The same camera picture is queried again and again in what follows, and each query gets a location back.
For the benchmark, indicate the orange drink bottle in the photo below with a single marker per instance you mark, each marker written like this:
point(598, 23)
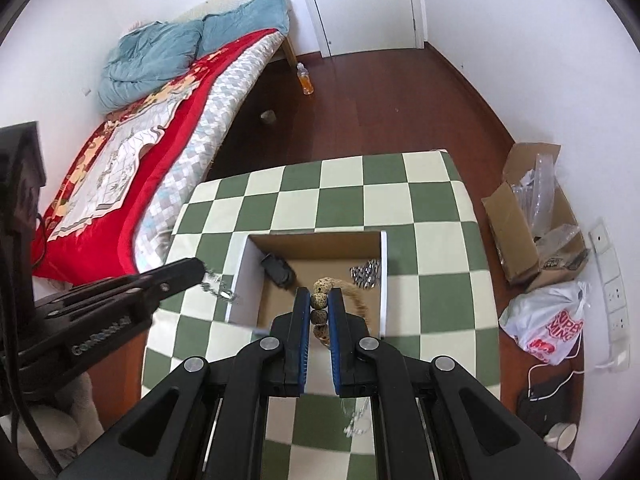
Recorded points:
point(305, 82)

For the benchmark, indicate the white red printed plastic bag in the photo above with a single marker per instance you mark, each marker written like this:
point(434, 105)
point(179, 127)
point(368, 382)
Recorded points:
point(545, 320)

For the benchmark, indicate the cardboard jewelry box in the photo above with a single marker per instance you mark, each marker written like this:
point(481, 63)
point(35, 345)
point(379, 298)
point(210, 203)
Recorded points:
point(320, 266)

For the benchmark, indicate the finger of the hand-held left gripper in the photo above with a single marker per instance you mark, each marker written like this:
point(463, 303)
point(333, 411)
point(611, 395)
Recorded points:
point(170, 275)

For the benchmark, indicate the white door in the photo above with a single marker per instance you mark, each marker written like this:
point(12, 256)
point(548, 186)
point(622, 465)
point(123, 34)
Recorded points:
point(365, 5)

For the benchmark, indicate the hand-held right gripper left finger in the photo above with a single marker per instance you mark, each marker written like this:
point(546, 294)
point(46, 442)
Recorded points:
point(302, 345)

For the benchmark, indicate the brown cardboard box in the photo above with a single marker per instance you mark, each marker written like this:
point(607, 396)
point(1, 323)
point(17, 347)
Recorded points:
point(515, 240)

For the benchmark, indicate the small cup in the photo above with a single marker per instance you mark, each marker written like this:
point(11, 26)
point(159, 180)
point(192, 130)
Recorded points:
point(267, 117)

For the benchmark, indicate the crumpled clear plastic bag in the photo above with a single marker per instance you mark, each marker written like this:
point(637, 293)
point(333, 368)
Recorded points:
point(562, 250)

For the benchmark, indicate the clear plastic packaging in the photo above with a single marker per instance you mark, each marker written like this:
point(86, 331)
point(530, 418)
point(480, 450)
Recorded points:
point(540, 195)

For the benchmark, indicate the white wall socket panel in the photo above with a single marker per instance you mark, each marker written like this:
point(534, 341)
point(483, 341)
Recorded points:
point(612, 285)

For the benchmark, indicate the white plush toy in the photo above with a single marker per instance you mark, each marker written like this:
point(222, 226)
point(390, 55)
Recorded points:
point(55, 425)

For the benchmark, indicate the blue quilt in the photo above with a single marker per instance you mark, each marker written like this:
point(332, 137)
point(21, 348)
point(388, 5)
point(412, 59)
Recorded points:
point(150, 55)

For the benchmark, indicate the green white checkered tablecloth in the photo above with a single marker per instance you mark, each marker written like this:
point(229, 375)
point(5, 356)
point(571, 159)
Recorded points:
point(350, 200)

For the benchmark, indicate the black floor device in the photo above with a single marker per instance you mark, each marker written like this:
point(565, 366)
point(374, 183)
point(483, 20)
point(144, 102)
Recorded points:
point(545, 405)

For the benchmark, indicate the red printed blanket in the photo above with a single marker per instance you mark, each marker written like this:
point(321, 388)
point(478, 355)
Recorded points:
point(185, 110)

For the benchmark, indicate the white mug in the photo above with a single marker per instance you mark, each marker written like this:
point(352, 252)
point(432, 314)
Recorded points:
point(561, 435)

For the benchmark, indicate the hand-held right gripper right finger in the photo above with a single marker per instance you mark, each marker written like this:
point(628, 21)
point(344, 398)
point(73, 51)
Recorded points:
point(334, 350)

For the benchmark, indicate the bed with red blanket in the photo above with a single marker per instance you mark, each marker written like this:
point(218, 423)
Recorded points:
point(225, 95)

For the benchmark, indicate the small black object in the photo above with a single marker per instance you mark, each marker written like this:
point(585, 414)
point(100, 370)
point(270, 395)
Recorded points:
point(278, 271)

